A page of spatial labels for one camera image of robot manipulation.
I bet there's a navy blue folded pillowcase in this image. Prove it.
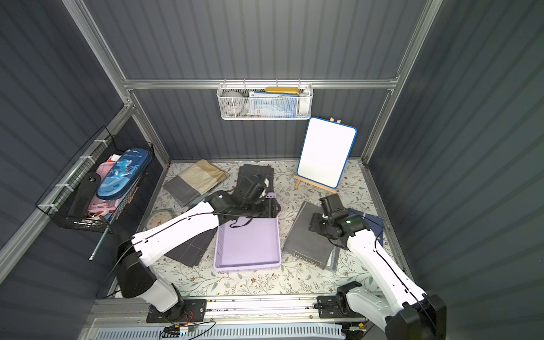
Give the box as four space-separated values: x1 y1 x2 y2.
348 208 384 246

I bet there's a white wire wall basket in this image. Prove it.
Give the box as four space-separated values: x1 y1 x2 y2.
217 84 314 120

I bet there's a dark grey checked pillowcase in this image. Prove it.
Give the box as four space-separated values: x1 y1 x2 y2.
236 164 274 193
166 228 218 267

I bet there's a pink pouch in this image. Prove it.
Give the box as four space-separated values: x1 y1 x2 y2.
86 154 121 218

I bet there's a purple plastic basket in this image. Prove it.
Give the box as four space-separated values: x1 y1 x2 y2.
213 193 281 273

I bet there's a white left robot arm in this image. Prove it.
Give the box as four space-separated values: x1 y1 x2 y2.
113 175 281 322

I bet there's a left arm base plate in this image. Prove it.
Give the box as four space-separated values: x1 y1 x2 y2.
146 299 208 324

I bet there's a black handle tool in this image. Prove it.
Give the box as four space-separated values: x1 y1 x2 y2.
67 172 101 220

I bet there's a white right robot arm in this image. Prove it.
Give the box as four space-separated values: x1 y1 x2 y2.
309 194 447 339

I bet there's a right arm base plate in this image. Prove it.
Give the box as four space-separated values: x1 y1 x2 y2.
313 296 366 319

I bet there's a blue shark pencil case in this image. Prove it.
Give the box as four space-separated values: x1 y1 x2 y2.
96 148 152 201

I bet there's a black wire wall basket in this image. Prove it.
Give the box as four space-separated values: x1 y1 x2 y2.
36 129 160 233

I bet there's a dark grey checked pillowcase back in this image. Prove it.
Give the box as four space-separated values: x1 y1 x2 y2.
236 164 274 193

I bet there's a white tape roll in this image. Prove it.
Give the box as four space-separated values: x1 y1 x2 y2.
220 91 245 116

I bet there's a yellow box in basket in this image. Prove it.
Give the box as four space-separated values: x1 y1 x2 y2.
265 86 300 96

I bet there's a blue framed whiteboard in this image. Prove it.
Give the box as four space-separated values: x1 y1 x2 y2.
297 117 358 188

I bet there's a blue white packet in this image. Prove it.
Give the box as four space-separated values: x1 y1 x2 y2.
249 92 299 119

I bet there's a beige grey folded pillowcase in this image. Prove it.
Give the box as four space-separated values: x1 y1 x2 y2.
163 160 229 206

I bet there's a plain grey pillowcase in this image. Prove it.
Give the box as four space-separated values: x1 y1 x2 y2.
283 201 339 272

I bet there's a green round clock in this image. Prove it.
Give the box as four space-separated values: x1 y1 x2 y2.
144 209 176 230

